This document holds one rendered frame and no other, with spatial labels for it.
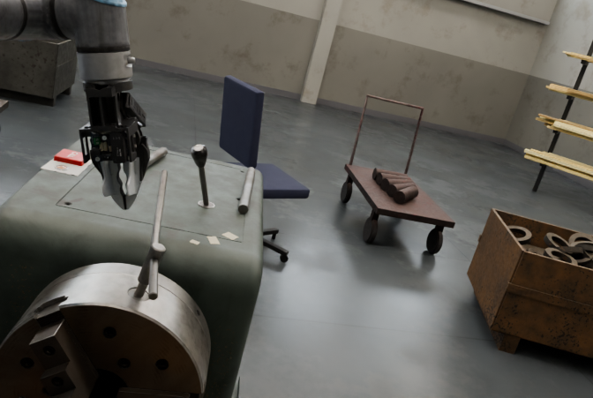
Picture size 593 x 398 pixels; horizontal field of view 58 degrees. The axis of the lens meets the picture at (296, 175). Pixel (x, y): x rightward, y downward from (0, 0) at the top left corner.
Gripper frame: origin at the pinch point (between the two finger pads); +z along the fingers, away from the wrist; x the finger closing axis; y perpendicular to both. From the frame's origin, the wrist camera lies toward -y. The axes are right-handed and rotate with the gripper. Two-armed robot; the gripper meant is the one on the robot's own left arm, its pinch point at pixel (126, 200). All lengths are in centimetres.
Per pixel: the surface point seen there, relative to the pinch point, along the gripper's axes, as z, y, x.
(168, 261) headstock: 11.7, -0.3, 5.8
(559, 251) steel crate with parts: 127, -220, 211
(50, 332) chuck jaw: 11.8, 19.3, -6.9
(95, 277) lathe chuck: 9.2, 9.0, -3.5
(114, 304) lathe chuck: 9.8, 16.2, 1.1
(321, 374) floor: 150, -141, 47
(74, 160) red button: 1.6, -30.7, -18.8
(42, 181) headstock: 2.2, -18.2, -20.9
